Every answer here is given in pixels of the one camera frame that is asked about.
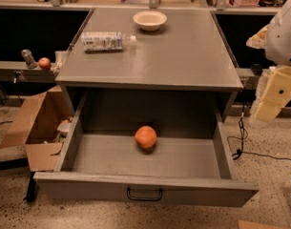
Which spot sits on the grey side shelf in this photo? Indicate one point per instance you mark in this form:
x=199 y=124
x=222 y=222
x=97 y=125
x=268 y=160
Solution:
x=17 y=71

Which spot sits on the white bowl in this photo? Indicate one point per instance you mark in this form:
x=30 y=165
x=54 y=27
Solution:
x=150 y=20

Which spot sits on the orange fruit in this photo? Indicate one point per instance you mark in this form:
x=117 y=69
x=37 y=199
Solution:
x=145 y=137

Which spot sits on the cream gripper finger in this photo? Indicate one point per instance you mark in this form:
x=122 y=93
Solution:
x=258 y=40
x=276 y=95

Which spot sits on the small red apple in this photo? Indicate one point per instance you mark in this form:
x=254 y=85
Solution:
x=44 y=63

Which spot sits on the grey open drawer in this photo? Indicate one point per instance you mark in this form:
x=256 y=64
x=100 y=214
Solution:
x=190 y=162

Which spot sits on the black drawer handle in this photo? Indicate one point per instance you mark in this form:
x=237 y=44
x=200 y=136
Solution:
x=144 y=195

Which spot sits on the brown cardboard box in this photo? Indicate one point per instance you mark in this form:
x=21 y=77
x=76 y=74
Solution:
x=40 y=126

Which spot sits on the small grey figurine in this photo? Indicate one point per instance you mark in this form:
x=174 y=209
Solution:
x=27 y=56

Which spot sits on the grey cabinet counter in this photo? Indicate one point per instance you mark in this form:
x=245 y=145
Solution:
x=186 y=53

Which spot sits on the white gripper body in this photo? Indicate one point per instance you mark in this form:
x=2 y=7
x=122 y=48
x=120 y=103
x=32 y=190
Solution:
x=282 y=40

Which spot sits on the clear plastic water bottle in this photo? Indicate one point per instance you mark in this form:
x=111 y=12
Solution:
x=106 y=41

